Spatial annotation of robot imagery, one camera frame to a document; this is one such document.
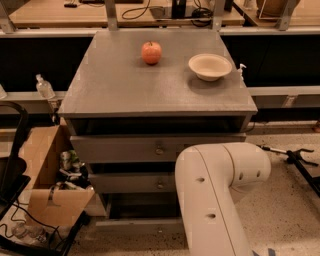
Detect grey bottom drawer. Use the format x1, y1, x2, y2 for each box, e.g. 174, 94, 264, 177
96, 192, 184, 235

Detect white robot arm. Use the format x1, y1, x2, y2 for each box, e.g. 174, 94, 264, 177
175, 142, 271, 256

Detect grey drawer cabinet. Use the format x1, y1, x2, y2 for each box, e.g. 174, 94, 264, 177
57, 28, 258, 236

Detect grey top drawer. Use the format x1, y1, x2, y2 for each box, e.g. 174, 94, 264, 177
71, 133, 246, 163

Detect red apple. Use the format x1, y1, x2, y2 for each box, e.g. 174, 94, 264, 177
141, 41, 162, 65

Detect white paper bowl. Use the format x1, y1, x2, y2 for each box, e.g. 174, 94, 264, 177
188, 54, 232, 82

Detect items in cardboard box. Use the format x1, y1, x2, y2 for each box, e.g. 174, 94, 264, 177
56, 150, 92, 190

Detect white pump bottle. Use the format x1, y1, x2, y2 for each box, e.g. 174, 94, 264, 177
238, 63, 247, 81

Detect silver metal rod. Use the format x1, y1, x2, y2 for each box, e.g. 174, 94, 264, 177
258, 145, 287, 155

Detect cardboard box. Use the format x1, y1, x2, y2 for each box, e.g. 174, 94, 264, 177
19, 126, 94, 226

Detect clear sanitizer bottle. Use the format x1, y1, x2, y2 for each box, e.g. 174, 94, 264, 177
36, 74, 55, 100

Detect black floor stand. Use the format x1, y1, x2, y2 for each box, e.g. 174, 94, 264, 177
287, 148, 320, 197

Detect black chair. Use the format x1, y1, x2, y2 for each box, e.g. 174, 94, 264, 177
0, 101, 31, 220

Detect black cable on desk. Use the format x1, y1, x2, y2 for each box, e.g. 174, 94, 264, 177
121, 0, 214, 28

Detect black floor cable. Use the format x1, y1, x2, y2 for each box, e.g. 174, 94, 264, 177
0, 196, 68, 248

